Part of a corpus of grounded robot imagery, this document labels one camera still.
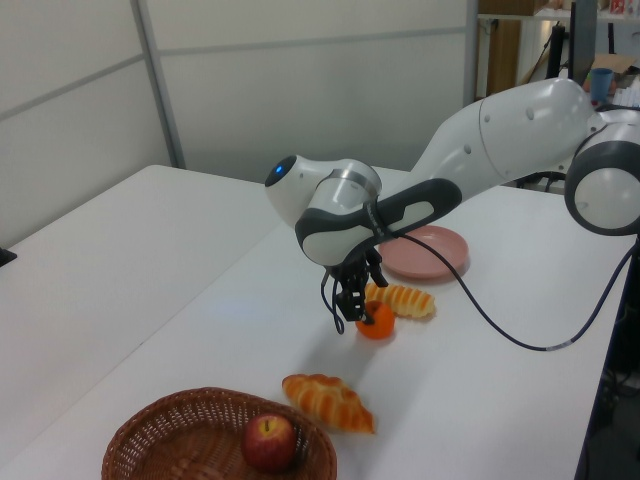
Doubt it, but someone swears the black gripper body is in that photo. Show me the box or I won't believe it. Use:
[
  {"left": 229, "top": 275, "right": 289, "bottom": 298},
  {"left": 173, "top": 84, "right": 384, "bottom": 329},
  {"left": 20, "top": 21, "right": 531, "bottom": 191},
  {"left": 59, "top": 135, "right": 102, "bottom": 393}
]
[{"left": 324, "top": 247, "right": 375, "bottom": 286}]

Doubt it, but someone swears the toy orange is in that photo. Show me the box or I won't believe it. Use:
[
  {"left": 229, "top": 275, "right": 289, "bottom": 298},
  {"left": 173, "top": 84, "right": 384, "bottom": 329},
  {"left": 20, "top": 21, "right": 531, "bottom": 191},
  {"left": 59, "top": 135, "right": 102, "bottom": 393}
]
[{"left": 355, "top": 300, "right": 397, "bottom": 341}]

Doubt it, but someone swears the striped toy bread roll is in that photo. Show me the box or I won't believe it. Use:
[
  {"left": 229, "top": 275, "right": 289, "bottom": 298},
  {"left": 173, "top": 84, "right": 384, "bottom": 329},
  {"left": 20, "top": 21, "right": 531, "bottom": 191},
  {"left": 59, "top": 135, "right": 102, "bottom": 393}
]
[{"left": 363, "top": 282, "right": 436, "bottom": 321}]

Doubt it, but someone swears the braided toy bread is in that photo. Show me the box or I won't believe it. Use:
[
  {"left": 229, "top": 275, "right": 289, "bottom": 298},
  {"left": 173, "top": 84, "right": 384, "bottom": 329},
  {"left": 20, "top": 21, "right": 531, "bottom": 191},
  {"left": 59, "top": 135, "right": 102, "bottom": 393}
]
[{"left": 281, "top": 373, "right": 376, "bottom": 435}]

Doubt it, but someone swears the red toy apple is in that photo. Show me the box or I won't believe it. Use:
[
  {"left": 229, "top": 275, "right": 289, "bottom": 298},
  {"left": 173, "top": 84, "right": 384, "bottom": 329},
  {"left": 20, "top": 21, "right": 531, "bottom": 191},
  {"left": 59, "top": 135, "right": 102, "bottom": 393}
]
[{"left": 241, "top": 413, "right": 297, "bottom": 474}]

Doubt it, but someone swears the pink plate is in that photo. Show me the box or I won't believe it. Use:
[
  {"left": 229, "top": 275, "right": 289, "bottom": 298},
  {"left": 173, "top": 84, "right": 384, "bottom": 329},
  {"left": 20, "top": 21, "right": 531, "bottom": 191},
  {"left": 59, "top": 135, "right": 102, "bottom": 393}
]
[{"left": 378, "top": 224, "right": 471, "bottom": 286}]

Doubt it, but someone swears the brown woven basket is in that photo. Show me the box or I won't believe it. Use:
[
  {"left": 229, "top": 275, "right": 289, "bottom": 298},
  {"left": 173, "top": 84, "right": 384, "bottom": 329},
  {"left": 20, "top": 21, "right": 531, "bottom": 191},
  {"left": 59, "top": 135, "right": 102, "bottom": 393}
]
[{"left": 101, "top": 386, "right": 339, "bottom": 480}]

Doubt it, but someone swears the grey partition panel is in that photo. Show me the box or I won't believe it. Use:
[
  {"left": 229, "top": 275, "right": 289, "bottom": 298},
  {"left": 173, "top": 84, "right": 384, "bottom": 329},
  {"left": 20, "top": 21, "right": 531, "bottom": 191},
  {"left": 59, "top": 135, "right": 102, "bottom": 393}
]
[
  {"left": 0, "top": 0, "right": 181, "bottom": 251},
  {"left": 137, "top": 0, "right": 480, "bottom": 184}
]

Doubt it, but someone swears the brown cabinet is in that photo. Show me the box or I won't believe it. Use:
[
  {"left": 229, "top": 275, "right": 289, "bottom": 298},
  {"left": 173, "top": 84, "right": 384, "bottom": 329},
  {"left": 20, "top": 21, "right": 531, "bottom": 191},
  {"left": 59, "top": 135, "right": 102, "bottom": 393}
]
[{"left": 478, "top": 0, "right": 522, "bottom": 97}]

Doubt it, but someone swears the blue cup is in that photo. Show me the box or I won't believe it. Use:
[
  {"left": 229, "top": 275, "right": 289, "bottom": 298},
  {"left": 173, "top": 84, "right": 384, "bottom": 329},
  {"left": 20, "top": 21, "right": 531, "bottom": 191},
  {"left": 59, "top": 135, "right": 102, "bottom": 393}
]
[{"left": 589, "top": 68, "right": 615, "bottom": 104}]

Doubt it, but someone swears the black monitor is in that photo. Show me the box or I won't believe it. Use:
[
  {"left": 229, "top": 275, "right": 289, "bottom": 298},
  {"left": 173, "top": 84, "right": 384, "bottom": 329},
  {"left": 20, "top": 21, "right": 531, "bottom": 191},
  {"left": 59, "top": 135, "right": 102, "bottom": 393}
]
[{"left": 569, "top": 0, "right": 599, "bottom": 87}]

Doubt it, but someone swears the thin looped dark cable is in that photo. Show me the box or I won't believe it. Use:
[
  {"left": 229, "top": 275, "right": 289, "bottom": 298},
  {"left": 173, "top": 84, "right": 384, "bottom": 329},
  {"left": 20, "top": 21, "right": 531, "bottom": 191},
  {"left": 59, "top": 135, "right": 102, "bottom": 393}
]
[{"left": 319, "top": 272, "right": 347, "bottom": 336}]

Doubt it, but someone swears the long black robot cable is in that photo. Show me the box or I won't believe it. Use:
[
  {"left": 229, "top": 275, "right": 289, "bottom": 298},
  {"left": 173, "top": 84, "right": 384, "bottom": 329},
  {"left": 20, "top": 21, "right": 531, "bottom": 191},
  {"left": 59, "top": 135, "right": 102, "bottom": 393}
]
[{"left": 364, "top": 199, "right": 640, "bottom": 353}]

